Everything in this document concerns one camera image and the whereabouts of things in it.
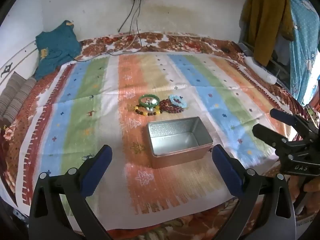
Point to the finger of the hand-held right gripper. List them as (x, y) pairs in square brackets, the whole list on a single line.
[(268, 135), (287, 118)]

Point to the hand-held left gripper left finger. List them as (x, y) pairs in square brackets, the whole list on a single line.
[(96, 170)]

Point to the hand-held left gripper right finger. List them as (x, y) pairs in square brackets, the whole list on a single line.
[(228, 171)]

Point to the rectangular metal tin box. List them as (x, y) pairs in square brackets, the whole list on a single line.
[(175, 136)]

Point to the green jade bangle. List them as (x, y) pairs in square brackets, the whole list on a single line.
[(141, 102)]

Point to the small pale jewelry pieces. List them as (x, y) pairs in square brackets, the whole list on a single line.
[(150, 102)]

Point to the person's right hand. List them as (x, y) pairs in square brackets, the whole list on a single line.
[(311, 188)]

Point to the white power strip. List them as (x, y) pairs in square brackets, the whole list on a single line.
[(260, 70)]

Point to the blue dotted cloth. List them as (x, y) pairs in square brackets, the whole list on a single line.
[(303, 42)]

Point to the striped colourful blanket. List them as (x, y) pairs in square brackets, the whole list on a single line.
[(87, 92)]

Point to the mustard yellow garment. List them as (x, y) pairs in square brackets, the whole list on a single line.
[(265, 22)]

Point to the grey striped pillow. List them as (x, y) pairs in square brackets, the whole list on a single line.
[(15, 97)]

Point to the teal shirt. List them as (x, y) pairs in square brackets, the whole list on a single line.
[(57, 47)]

